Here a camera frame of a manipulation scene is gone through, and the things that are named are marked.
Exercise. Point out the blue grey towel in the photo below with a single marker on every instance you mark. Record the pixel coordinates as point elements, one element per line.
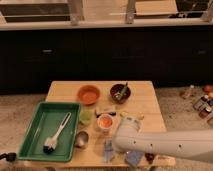
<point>108,153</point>

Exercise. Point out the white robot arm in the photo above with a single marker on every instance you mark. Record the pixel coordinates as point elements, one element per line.
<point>191,145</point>

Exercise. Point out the dark brown bowl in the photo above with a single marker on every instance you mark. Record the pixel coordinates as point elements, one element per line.
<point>117,88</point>

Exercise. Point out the green utensil in bowl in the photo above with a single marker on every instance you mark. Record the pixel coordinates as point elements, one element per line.
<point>120,94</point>

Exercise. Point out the orange red bowl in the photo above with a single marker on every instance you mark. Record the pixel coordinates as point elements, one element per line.
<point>88,94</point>

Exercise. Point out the wooden table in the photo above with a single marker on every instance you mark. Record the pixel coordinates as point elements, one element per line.
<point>142,102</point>

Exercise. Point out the white cup orange inside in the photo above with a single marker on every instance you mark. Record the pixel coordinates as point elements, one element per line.
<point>105,122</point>

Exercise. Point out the green plastic cup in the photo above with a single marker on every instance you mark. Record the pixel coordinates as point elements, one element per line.
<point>85,117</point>

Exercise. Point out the yellow banana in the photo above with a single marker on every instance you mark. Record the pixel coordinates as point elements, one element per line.
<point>138,116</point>

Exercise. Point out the small metal cup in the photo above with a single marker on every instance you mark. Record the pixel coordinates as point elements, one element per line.
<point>82,139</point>

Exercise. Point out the green plastic tray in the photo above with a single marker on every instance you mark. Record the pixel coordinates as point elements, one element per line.
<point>45,122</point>

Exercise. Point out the dark cabinet counter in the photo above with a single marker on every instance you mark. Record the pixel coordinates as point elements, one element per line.
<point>33,55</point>

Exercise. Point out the blue sponge pad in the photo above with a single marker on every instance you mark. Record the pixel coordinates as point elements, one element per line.
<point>133,158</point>

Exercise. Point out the red grape bunch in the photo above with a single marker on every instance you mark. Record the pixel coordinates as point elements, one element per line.
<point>149,157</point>

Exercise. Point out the black object at corner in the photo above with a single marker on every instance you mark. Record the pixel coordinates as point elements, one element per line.
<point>9,157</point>

